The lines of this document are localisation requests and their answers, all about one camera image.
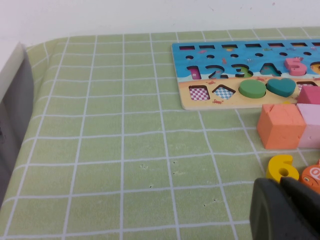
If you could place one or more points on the green checked tablecloth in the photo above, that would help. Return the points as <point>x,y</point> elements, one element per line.
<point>100,150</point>

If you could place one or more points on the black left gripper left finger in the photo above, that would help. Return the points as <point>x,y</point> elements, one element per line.
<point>270,215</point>

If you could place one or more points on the orange wooden cube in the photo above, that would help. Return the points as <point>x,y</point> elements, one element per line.
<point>280,130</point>

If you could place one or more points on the pink number five piece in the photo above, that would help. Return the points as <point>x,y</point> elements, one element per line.
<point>296,67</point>

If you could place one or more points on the blue wooden number puzzle board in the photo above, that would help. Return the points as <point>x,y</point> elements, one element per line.
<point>250,60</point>

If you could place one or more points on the magenta wooden cube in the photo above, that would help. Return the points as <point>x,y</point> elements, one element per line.
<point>310,96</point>

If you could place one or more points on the light pink wooden cube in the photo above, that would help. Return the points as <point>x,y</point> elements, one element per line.
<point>312,125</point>

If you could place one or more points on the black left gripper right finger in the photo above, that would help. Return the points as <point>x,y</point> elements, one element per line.
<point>307,207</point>

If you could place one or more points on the yellow number six piece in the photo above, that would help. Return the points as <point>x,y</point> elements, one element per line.
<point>273,165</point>

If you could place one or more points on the teal heart shape piece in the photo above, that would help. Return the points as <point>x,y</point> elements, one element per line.
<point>280,86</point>

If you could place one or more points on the grey white side panel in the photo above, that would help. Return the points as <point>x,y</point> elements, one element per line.
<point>15,112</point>

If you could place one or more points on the orange fish piece number ten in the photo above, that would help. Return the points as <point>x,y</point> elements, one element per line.
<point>311,175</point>

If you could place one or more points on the green round shape piece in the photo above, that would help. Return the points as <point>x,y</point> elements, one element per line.
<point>251,87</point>

